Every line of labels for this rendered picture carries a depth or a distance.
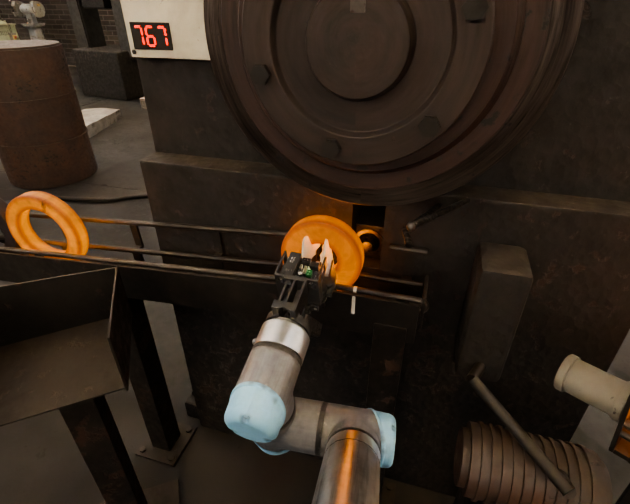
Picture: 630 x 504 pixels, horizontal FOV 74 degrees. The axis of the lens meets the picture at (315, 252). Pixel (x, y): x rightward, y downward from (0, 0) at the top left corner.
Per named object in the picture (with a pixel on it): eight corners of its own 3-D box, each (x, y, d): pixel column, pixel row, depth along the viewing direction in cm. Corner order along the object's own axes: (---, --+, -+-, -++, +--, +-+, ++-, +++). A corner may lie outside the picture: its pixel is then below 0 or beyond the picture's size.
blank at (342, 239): (281, 213, 78) (274, 220, 75) (363, 214, 74) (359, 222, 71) (291, 283, 85) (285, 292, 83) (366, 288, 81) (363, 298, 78)
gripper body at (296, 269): (329, 253, 66) (308, 315, 58) (332, 288, 72) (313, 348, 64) (284, 247, 68) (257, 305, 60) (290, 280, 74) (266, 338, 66)
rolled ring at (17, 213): (-12, 204, 93) (1, 198, 95) (37, 272, 101) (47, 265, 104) (48, 188, 86) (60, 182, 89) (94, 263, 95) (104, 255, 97)
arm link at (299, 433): (316, 467, 64) (313, 442, 56) (246, 453, 66) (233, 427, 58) (325, 416, 69) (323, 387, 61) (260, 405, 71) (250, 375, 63)
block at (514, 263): (453, 337, 86) (478, 236, 73) (495, 345, 84) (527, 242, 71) (453, 376, 77) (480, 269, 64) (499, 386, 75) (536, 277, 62)
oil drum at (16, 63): (54, 157, 344) (13, 36, 296) (115, 165, 329) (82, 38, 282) (-12, 185, 295) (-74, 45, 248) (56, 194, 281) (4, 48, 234)
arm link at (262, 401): (226, 436, 57) (213, 411, 51) (256, 365, 64) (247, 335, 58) (281, 452, 55) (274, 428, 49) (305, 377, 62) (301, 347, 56)
